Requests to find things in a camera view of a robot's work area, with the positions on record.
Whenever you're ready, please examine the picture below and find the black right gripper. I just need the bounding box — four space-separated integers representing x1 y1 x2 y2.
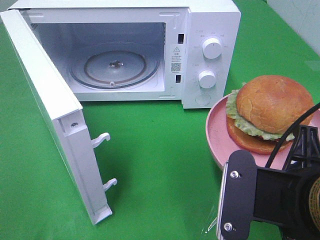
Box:
279 125 320 240

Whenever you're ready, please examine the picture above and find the burger with lettuce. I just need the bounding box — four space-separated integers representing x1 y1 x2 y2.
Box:
225 75 315 155

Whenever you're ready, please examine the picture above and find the round microwave door button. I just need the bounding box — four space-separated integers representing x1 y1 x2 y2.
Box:
195 93 211 106

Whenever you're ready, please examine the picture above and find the white microwave door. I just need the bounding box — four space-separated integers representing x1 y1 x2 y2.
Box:
0 10 118 225

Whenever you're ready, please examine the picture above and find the clear tape piece on table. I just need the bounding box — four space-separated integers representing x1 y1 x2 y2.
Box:
181 199 221 240

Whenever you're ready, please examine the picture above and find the lower white microwave knob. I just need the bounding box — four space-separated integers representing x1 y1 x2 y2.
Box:
198 70 217 89

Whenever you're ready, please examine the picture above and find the white microwave knob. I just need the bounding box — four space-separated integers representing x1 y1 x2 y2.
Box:
198 70 217 89
202 37 223 59

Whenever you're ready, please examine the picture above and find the upper white microwave knob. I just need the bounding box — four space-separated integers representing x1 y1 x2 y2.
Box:
202 37 223 59

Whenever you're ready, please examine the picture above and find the white microwave oven body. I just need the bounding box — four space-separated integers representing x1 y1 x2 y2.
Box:
6 0 241 109

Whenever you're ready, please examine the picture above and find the glass microwave turntable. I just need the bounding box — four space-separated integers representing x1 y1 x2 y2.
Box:
69 41 164 90

